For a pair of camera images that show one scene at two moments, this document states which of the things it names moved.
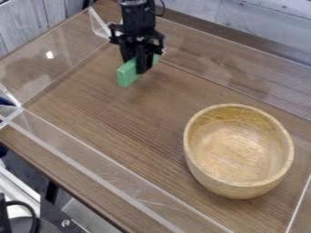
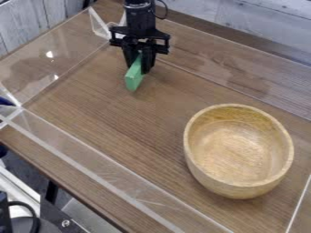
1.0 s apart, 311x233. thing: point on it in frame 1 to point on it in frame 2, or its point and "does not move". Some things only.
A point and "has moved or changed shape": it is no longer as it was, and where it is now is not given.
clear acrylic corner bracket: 99,25 does not move
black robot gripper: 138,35 does not move
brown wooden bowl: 238,149 does not move
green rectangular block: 127,72 has moved or changed shape
